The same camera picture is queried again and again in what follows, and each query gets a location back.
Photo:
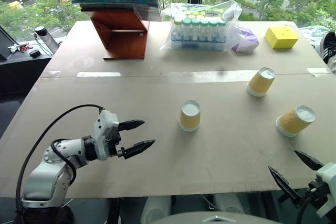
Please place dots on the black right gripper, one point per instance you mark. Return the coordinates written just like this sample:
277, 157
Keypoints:
316, 191

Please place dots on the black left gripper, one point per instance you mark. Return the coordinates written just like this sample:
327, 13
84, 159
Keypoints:
115, 142

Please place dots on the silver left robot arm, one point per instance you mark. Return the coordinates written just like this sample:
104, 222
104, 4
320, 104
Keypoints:
44, 176

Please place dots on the yellow paper cup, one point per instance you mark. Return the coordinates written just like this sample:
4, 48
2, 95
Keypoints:
189, 119
260, 83
291, 124

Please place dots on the white rounded cylinder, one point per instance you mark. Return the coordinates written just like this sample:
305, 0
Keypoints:
156, 209
228, 203

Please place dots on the grey rounded robot torso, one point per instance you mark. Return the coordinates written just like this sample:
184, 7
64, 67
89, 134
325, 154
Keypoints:
210, 218

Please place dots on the brown wooden zigzag shelf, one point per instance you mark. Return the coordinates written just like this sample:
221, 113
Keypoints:
123, 37

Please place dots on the rack of sample tubes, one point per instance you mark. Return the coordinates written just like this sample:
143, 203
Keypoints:
197, 35

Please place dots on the black shoe white stripes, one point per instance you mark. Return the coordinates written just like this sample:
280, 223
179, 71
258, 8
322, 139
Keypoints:
328, 47

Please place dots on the clear bottle black cap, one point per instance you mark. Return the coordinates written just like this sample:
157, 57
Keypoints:
47, 40

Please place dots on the black side table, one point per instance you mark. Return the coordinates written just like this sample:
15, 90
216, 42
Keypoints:
21, 72

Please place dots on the small black round device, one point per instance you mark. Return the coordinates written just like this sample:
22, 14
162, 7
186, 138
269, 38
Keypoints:
33, 53

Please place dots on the yellow cardboard box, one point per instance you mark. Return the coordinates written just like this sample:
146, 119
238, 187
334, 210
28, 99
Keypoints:
282, 37

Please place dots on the crumpled clear plastic sheet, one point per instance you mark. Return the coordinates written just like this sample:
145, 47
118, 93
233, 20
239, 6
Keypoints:
311, 33

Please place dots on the red keys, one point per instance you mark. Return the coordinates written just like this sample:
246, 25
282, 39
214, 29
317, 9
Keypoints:
25, 47

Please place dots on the purple and white pack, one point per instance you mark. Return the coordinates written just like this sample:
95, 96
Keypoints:
245, 41

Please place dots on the small white object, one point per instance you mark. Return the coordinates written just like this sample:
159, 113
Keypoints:
13, 48

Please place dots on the clear plastic bag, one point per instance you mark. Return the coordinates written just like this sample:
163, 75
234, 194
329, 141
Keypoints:
231, 11

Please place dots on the dark flat screen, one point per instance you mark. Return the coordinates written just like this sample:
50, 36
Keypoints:
6, 43

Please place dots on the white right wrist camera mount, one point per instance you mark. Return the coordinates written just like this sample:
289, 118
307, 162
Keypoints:
328, 179

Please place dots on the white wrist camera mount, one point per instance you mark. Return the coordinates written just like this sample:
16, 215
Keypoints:
105, 124
328, 179

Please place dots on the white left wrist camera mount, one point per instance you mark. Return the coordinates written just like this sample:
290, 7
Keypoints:
105, 124

